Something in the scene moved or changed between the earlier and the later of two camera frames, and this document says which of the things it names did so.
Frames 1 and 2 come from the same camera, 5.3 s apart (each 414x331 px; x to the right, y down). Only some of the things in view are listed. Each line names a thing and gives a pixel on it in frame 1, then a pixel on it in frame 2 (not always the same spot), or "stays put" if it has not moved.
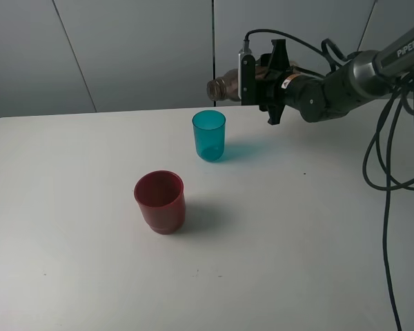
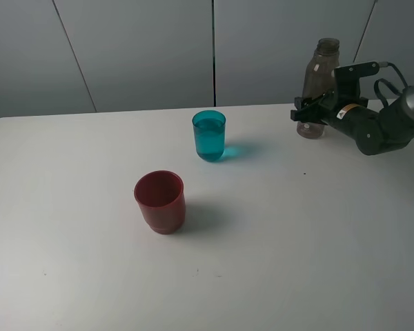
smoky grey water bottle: (225, 87) to (318, 81)
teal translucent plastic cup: (209, 130) stays put
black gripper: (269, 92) to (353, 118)
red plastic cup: (161, 197) stays put
